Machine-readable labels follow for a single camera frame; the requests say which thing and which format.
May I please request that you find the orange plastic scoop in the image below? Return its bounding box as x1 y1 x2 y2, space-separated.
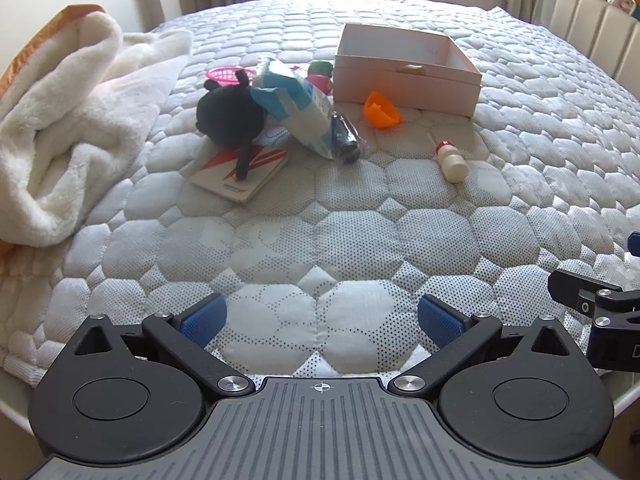
362 91 404 129

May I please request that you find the quilted grey mattress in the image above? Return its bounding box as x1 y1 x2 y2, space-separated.
1 0 639 385

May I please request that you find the small toy milk bottle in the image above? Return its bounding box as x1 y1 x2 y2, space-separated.
435 141 469 184

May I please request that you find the pink green squishy toy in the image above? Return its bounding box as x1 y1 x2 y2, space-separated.
306 61 333 96

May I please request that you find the pink toy strainer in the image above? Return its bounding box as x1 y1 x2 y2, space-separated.
204 66 256 90

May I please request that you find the red white book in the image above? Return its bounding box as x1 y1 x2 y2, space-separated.
191 144 288 204

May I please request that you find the white fluffy blanket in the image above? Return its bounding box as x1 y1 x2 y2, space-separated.
1 4 193 252

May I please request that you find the pink cardboard box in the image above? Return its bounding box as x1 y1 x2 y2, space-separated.
333 23 482 117

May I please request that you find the beige padded headboard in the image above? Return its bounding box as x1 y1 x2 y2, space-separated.
548 0 640 98

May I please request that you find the blue white snack bag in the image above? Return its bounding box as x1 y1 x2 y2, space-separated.
250 58 333 159

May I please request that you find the black plush toy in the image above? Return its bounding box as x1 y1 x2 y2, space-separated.
195 72 266 166

